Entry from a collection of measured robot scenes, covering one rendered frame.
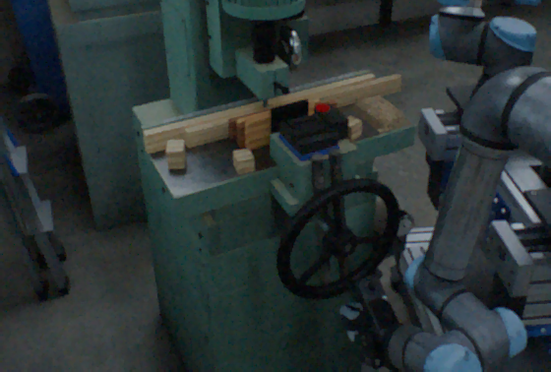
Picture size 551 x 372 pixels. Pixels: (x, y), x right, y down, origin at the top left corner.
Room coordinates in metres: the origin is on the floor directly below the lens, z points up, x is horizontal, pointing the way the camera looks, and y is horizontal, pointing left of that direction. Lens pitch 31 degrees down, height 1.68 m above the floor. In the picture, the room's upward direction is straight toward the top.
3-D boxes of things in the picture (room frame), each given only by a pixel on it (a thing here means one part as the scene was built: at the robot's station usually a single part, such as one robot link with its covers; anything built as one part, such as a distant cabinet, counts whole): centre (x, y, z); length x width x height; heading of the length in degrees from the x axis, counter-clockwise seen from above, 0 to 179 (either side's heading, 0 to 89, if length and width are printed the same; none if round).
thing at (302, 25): (1.51, -0.01, 1.02); 0.09 x 0.07 x 0.12; 118
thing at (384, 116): (1.32, -0.23, 0.92); 0.14 x 0.09 x 0.04; 28
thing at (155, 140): (1.30, 0.04, 0.93); 0.60 x 0.02 x 0.05; 118
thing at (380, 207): (1.27, -0.25, 0.58); 0.12 x 0.08 x 0.08; 28
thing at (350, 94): (1.32, -0.04, 0.92); 0.58 x 0.02 x 0.04; 118
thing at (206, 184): (1.19, -0.02, 0.87); 0.61 x 0.30 x 0.06; 118
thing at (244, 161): (1.10, 0.09, 0.92); 0.04 x 0.04 x 0.03; 18
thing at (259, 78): (1.29, 0.05, 1.03); 0.14 x 0.07 x 0.09; 28
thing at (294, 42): (1.45, 0.00, 1.02); 0.12 x 0.03 x 0.12; 28
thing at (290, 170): (1.11, -0.06, 0.92); 0.15 x 0.13 x 0.09; 118
